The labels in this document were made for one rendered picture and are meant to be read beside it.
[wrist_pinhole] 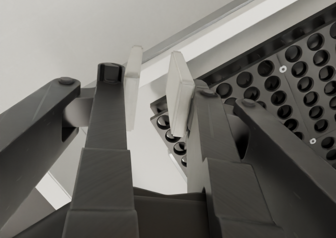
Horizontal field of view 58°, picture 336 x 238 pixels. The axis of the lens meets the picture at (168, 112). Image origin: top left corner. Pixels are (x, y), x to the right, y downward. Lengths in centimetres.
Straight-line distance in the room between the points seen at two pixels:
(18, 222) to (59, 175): 48
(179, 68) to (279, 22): 17
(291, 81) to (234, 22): 7
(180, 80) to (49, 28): 26
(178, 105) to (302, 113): 15
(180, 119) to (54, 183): 13
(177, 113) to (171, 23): 23
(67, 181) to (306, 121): 20
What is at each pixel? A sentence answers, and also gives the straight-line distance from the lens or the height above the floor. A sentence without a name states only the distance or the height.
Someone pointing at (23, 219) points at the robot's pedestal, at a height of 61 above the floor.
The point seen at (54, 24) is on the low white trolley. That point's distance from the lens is 38.
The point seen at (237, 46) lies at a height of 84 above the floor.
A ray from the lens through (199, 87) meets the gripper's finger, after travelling 17.
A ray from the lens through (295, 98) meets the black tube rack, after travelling 27.
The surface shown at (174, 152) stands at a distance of 26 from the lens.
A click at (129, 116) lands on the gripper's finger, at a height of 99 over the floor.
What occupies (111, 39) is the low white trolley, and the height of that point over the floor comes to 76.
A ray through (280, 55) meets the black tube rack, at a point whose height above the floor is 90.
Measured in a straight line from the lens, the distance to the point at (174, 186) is 36.
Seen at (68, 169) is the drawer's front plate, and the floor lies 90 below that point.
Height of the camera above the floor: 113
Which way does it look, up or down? 67 degrees down
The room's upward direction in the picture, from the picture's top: 172 degrees clockwise
